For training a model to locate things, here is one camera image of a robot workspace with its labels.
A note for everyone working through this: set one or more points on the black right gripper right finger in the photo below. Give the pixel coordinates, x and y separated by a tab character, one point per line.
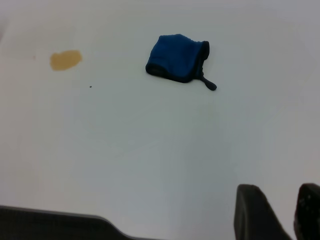
308	212

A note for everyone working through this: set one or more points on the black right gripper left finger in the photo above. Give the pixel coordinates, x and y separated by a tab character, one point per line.
257	217

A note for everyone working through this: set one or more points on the blue cloth with black trim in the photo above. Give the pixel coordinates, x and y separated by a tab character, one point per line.
172	55

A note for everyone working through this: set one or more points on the brown coffee spill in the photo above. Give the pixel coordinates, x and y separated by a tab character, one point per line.
65	60

